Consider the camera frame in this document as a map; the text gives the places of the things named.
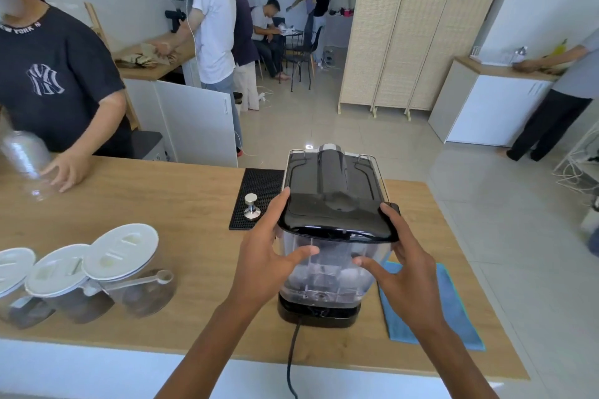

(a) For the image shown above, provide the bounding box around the person's right hand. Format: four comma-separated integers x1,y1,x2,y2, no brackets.
353,202,446,337

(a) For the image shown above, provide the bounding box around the person's left hand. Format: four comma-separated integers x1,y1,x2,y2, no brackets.
228,187,321,310

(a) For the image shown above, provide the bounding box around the clear water tank black lid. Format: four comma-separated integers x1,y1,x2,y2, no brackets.
278,187,402,310

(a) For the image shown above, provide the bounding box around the person's right forearm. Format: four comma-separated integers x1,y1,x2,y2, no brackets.
414,317,499,399

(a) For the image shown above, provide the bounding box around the person's left forearm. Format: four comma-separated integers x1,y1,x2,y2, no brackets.
154,293,278,399

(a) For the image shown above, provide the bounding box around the steel coffee tamper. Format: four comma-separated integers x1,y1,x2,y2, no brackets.
243,193,262,221

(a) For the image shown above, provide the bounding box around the black rubber tamping mat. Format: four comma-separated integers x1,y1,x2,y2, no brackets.
228,168,286,231

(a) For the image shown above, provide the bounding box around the blue cleaning cloth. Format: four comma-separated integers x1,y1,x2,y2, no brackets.
377,261,486,352

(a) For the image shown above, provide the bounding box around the black coffee machine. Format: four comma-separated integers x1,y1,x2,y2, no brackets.
277,143,379,330

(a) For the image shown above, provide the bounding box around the clear plastic scoop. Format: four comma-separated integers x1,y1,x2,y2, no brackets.
83,270,175,297

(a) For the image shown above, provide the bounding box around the clear jar white lid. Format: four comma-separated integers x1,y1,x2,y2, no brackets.
24,244,116,325
0,248,58,330
81,223,178,319

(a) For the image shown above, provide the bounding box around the white counter wooden top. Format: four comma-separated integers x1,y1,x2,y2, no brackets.
114,33,240,169

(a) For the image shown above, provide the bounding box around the grey bin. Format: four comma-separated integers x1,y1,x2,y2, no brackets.
130,131,168,163

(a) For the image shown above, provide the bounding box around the white cabinet wooden top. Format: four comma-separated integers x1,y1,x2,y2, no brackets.
428,56,561,148

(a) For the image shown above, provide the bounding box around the black chair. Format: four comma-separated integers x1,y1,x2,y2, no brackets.
283,26,324,92

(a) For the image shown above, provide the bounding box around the woven folding screen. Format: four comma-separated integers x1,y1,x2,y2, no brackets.
337,0,499,122

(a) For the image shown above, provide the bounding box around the pile of brown paper bags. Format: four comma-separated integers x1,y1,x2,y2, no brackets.
114,41,179,70

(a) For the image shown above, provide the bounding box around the clear plastic bottle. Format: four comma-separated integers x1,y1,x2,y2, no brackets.
0,129,53,203

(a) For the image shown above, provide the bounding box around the black power cable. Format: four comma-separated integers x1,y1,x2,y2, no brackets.
286,319,301,399

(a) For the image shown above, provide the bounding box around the white wire rack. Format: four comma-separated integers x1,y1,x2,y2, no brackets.
552,124,599,190

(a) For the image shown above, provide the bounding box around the wooden ladder frame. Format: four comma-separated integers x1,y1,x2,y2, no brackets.
84,2,142,131

